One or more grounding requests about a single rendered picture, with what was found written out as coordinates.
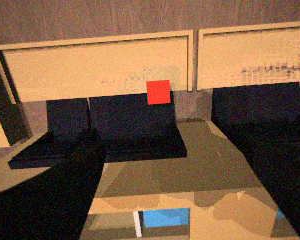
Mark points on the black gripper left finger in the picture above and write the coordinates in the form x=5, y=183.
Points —
x=54, y=204

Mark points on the red cube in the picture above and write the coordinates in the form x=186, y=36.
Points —
x=158, y=92

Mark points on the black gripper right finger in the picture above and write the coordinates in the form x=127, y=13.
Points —
x=277, y=166

